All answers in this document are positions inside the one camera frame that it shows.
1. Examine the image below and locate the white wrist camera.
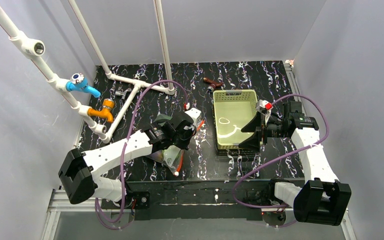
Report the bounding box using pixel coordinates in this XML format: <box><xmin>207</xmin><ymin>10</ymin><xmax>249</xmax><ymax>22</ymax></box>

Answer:
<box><xmin>255</xmin><ymin>99</ymin><xmax>273</xmax><ymax>122</ymax></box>
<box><xmin>184</xmin><ymin>103</ymin><xmax>202</xmax><ymax>128</ymax></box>

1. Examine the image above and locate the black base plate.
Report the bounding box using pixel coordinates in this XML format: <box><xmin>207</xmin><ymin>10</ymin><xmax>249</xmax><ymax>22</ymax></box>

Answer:
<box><xmin>100</xmin><ymin>178</ymin><xmax>307</xmax><ymax>222</ymax></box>

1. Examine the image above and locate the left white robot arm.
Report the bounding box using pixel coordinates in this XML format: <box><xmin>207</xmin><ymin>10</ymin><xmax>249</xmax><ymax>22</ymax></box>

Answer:
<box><xmin>58</xmin><ymin>108</ymin><xmax>202</xmax><ymax>205</ymax></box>

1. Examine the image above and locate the aluminium frame rail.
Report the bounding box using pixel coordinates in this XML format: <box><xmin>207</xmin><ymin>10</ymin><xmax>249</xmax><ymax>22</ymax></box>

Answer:
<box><xmin>39</xmin><ymin>188</ymin><xmax>113</xmax><ymax>240</ymax></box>

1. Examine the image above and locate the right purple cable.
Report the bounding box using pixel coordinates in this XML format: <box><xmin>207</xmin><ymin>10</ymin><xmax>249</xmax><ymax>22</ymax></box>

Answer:
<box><xmin>231</xmin><ymin>94</ymin><xmax>330</xmax><ymax>210</ymax></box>

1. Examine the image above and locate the clear zip top bag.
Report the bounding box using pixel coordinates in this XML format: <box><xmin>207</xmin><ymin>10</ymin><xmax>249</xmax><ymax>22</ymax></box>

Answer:
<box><xmin>147</xmin><ymin>112</ymin><xmax>206</xmax><ymax>177</ymax></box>

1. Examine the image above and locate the blue plastic faucet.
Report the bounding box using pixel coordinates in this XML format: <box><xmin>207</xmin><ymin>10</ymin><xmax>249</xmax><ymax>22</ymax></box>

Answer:
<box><xmin>65</xmin><ymin>72</ymin><xmax>101</xmax><ymax>98</ymax></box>

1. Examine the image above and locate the orange plastic faucet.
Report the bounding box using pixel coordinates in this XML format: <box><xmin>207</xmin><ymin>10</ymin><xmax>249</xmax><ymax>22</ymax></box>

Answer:
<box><xmin>87</xmin><ymin>98</ymin><xmax>115</xmax><ymax>123</ymax></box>

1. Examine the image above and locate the yellow-green plastic basket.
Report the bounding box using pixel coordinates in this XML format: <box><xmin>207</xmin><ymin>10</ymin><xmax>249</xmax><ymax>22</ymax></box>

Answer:
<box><xmin>212</xmin><ymin>89</ymin><xmax>258</xmax><ymax>150</ymax></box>

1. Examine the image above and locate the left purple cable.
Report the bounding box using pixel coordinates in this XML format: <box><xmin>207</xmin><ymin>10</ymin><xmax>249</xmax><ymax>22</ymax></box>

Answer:
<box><xmin>94</xmin><ymin>79</ymin><xmax>190</xmax><ymax>231</ymax></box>

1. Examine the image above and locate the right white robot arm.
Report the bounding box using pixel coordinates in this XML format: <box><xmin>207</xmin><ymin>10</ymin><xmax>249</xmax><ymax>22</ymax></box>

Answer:
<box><xmin>239</xmin><ymin>100</ymin><xmax>352</xmax><ymax>226</ymax></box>

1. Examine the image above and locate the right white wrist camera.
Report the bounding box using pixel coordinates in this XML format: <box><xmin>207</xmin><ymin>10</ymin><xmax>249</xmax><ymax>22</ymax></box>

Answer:
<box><xmin>255</xmin><ymin>99</ymin><xmax>273</xmax><ymax>122</ymax></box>

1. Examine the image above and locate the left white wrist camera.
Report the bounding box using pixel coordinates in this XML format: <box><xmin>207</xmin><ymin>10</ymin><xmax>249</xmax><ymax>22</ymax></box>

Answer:
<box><xmin>184</xmin><ymin>103</ymin><xmax>202</xmax><ymax>128</ymax></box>

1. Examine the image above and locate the purple cable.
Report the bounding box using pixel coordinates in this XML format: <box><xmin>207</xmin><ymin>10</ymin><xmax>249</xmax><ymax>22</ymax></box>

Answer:
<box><xmin>231</xmin><ymin>94</ymin><xmax>330</xmax><ymax>210</ymax></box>
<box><xmin>94</xmin><ymin>79</ymin><xmax>190</xmax><ymax>231</ymax></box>

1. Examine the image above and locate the grey metal faucet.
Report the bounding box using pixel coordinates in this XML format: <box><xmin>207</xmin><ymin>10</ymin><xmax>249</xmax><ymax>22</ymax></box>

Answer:
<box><xmin>114</xmin><ymin>86</ymin><xmax>132</xmax><ymax>100</ymax></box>

